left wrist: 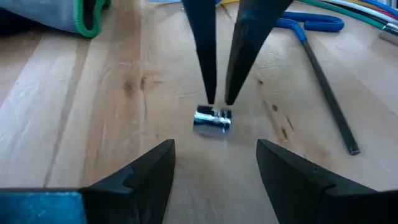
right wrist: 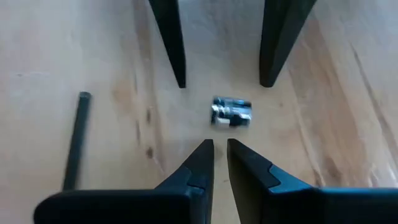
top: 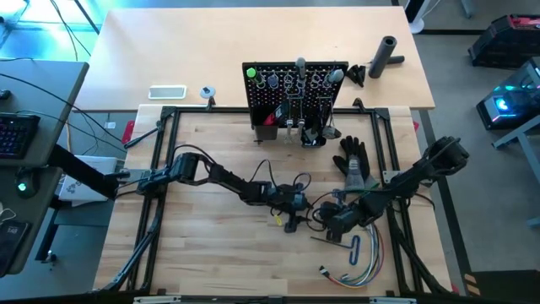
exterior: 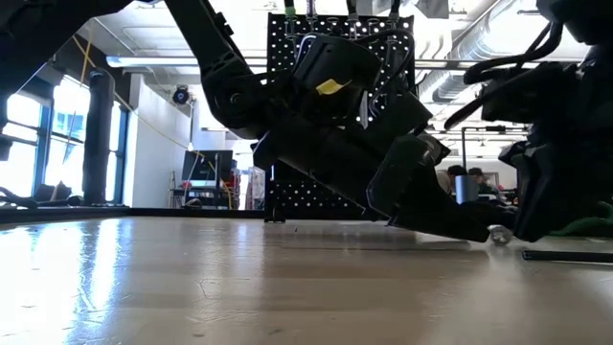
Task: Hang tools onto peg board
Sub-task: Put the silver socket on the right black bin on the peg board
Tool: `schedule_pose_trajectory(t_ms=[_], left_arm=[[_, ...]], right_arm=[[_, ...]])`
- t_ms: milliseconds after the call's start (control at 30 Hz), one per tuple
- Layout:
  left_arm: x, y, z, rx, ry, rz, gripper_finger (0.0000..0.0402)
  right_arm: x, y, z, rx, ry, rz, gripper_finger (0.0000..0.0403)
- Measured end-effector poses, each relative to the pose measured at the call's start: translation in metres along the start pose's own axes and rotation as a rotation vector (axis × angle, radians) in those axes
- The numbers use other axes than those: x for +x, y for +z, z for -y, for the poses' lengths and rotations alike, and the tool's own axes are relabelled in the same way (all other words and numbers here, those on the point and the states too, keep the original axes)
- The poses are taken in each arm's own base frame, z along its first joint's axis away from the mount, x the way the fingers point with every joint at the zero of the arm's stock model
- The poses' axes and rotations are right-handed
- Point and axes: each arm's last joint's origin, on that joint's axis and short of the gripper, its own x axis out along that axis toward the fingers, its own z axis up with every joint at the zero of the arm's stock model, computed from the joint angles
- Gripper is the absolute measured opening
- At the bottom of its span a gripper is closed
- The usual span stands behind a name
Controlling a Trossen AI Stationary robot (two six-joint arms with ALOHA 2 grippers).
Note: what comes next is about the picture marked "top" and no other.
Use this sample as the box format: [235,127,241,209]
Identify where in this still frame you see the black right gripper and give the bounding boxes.
[315,199,367,228]

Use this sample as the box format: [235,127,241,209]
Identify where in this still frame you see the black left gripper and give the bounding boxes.
[271,183,316,224]

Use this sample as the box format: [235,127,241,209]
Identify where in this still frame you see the blue T-handle hex key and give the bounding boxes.
[310,234,363,267]

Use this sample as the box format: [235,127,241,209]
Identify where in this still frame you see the black work glove green cuff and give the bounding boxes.
[332,134,381,193]

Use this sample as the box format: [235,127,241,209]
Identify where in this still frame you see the black tool with white labels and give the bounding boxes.
[269,103,291,122]

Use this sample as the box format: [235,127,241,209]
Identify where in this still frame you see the green black handled screwdriver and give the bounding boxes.
[246,66,265,88]

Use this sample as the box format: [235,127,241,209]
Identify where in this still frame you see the short black pegboard bin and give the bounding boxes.
[301,116,328,149]

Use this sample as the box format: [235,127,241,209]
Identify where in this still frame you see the tall black pegboard bin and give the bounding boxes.
[251,105,280,141]

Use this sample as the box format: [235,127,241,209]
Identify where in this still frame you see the black metal pegboard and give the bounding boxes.
[241,61,350,130]

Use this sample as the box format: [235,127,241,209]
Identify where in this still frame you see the grey cylinder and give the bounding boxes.
[367,35,399,80]

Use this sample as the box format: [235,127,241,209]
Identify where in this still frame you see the white rectangular tray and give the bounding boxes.
[148,84,188,100]

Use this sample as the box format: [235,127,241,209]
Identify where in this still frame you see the grey table legs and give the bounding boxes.
[490,125,540,230]

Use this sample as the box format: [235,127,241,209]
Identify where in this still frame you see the white fan base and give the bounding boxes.
[403,0,443,35]

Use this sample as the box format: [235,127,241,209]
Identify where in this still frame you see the white cardboard box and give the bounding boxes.
[57,154,120,204]

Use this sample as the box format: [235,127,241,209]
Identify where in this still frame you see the light wooden table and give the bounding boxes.
[74,5,436,112]

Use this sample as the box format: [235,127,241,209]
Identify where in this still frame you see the computer case with coloured lights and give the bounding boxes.
[475,57,540,132]

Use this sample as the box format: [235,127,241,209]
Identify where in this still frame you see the black support beam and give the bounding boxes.
[46,144,120,200]

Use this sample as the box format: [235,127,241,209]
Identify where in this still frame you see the black and red case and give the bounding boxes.
[467,14,540,69]

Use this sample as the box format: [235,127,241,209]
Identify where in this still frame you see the black computer mouse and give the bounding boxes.
[15,171,41,199]

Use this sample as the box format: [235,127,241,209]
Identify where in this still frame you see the dark grey desk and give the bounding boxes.
[0,58,91,278]

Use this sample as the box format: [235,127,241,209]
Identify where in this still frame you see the black smartphone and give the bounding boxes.
[0,218,31,276]

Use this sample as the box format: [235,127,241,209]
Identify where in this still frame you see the black keyboard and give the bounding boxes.
[0,112,42,160]

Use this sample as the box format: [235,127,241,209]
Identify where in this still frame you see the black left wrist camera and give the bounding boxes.
[284,215,303,234]

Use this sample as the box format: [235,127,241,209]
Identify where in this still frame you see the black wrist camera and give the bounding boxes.
[327,219,345,244]
[284,215,303,234]

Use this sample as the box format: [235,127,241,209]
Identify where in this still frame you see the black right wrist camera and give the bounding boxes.
[327,219,345,244]

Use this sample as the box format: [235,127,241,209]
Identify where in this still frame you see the coloured cable bundle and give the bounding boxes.
[318,221,386,290]

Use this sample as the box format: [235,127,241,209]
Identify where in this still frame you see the metal wire pegboard hook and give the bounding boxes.
[318,95,337,130]
[285,84,308,128]

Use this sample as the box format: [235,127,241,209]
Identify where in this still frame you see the wire ring tool rack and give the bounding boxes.
[247,69,341,90]

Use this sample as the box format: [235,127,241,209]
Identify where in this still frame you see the black aluminium table frame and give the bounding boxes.
[93,104,456,296]

